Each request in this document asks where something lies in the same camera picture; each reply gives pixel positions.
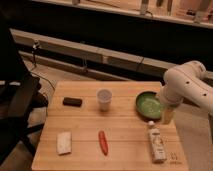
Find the white sponge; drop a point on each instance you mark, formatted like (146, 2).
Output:
(64, 143)

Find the black eraser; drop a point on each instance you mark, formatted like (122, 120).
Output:
(72, 101)

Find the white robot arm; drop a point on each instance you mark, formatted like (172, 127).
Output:
(185, 81)

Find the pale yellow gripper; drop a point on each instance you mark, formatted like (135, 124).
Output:
(167, 115)

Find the red chili pepper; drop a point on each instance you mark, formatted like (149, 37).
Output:
(103, 142)

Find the white plastic cup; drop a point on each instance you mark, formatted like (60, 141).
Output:
(104, 97)

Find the green bowl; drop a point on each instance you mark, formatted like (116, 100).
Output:
(148, 106)

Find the black chair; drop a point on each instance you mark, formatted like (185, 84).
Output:
(19, 95)

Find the white tube bottle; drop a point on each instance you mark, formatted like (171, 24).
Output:
(157, 146)

